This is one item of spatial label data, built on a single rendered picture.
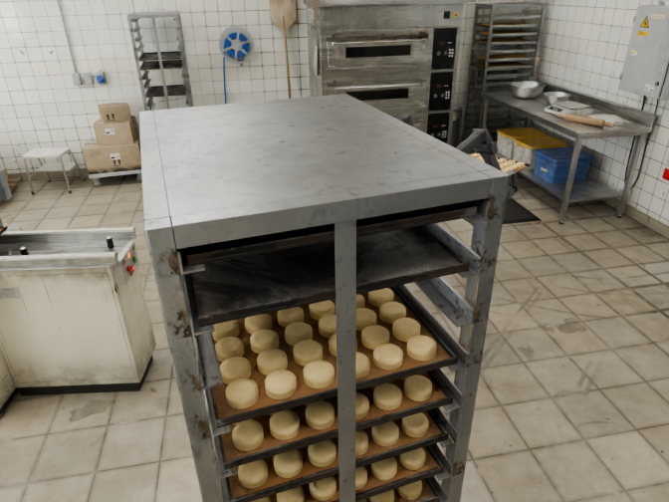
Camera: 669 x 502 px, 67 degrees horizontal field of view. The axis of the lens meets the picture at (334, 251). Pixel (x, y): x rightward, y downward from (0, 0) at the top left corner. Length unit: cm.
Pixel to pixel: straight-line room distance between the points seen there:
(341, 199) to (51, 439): 268
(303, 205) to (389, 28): 515
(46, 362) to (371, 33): 420
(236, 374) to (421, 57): 518
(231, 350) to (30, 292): 216
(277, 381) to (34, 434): 249
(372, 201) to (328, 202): 6
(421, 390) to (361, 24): 492
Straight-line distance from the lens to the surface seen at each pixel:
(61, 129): 692
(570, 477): 281
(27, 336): 315
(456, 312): 85
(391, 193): 65
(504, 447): 283
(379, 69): 562
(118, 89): 666
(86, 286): 283
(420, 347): 88
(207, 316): 67
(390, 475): 105
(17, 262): 292
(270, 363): 85
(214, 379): 73
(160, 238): 60
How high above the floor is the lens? 206
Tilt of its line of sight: 28 degrees down
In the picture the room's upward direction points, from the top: 1 degrees counter-clockwise
